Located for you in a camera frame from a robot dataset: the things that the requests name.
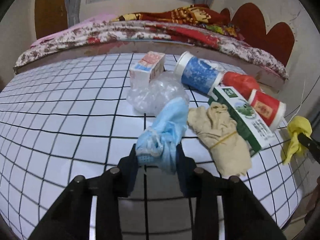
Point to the yellow rubber band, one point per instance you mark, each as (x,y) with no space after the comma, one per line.
(223,140)

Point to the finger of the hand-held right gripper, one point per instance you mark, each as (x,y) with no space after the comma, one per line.
(310,143)

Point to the red patterned blanket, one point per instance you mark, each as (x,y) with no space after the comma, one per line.
(190,15)

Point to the bed with floral sheet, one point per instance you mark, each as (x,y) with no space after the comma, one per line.
(150,32)

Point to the pink and white milk carton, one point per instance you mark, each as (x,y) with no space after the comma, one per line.
(146,67)

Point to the pink sheet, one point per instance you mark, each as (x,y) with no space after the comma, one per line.
(82,26)

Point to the crumpled clear plastic bag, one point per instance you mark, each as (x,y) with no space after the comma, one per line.
(155,92)

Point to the wooden door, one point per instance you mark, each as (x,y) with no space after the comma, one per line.
(50,10)

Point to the blue face mask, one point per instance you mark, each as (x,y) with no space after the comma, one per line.
(170,120)

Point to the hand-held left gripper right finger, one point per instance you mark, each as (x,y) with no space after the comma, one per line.
(181,166)

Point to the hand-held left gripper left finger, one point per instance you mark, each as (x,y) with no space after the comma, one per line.
(132,161)

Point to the green and white carton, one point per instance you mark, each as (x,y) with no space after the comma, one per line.
(245,115)

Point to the beige cloth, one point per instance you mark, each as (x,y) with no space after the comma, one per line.
(220,127)

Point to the white checked tablecloth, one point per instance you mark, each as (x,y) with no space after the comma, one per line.
(62,117)

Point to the red-brown scalloped headboard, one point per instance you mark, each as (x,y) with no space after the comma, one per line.
(252,25)

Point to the blue patterned paper cup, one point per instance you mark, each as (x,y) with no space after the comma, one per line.
(200,75)

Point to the red paper cup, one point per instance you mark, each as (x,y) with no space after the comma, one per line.
(265,107)

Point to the yellow cloth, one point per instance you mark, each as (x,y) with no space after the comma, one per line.
(295,130)

